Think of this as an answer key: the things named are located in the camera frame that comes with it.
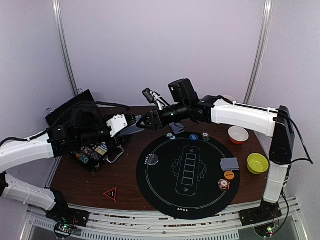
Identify dealt blue card top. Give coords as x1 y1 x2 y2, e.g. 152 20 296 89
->
169 124 185 135

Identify dealt blue card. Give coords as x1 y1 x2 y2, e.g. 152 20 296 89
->
169 124 185 135
220 162 240 171

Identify deck of blue cards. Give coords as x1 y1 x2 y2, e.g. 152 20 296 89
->
119 125 145 136

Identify blue small blind button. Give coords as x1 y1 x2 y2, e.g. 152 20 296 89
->
189 133 199 141

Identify clear acrylic dealer button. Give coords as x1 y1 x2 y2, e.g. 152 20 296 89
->
146 154 159 166

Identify green yellow poker chip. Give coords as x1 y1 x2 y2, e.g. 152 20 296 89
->
202 132 210 142

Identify orange big blind button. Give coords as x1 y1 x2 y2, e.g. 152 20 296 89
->
224 170 235 181

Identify orange poker chip stack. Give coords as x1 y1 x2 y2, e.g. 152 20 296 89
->
218 179 230 191

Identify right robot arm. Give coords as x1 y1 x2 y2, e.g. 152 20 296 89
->
137 78 295 221

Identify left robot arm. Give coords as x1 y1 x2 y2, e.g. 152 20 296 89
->
0 100 135 222

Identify black poker chip case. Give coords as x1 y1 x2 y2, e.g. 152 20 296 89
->
45 90 125 174

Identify poker chip rows in case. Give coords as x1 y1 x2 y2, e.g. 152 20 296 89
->
75 142 109 165

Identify red black triangular token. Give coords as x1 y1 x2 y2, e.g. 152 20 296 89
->
103 187 118 202

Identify patterned ceramic mug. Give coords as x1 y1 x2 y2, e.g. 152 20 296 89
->
223 95 235 102

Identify round black poker mat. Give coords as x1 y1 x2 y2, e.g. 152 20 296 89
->
136 132 241 220

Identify orange white bowl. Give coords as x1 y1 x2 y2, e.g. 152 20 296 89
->
228 126 249 145

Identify yellow green bowl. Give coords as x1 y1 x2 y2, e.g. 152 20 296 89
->
247 153 269 175

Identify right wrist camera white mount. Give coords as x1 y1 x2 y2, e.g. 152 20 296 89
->
142 88 170 111

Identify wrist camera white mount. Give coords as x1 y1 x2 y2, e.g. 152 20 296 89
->
142 88 170 111
106 113 136 138

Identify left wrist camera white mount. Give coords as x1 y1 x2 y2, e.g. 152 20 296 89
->
106 113 136 138

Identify aluminium front rail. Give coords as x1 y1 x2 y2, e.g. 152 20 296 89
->
18 197 310 240

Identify left aluminium post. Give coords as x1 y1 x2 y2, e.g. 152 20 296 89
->
52 0 79 96

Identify aluminium post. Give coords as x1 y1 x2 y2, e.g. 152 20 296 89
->
243 0 274 105
52 0 79 96

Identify right aluminium post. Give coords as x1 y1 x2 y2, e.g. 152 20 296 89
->
243 0 274 105

